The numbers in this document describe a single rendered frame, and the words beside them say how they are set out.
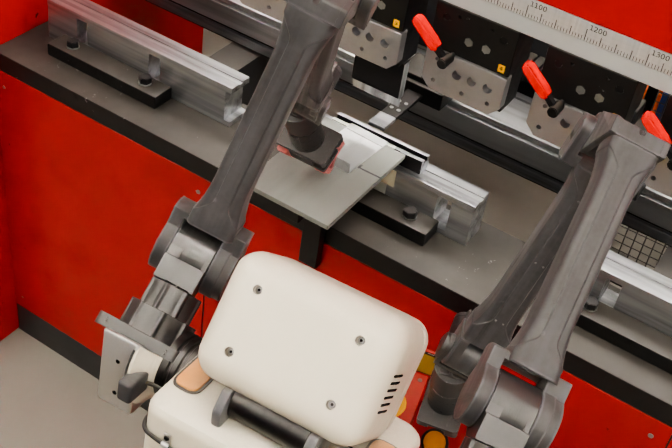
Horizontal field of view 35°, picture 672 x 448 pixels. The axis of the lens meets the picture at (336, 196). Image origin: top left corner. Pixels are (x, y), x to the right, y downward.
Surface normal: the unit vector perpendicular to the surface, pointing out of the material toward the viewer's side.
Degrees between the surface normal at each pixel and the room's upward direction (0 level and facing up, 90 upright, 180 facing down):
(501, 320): 77
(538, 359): 38
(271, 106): 71
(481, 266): 0
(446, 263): 0
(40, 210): 90
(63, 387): 0
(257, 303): 48
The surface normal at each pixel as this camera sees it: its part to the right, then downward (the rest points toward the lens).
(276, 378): -0.27, -0.14
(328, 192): 0.12, -0.77
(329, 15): -0.18, 0.31
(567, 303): 0.13, -0.21
